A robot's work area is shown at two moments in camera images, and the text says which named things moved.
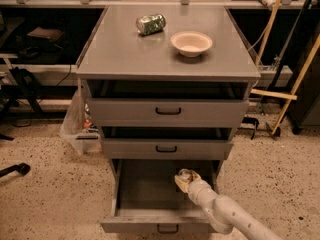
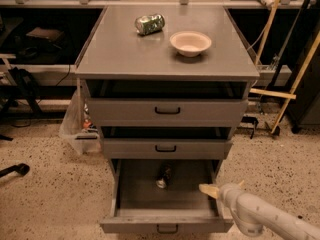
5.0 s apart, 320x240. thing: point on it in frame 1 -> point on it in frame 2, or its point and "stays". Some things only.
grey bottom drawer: x=146 y=198 stays
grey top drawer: x=168 y=103 stays
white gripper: x=195 y=186 -> x=226 y=192
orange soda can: x=184 y=172 -> x=162 y=182
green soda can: x=149 y=24 stays
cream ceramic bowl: x=190 y=43 stays
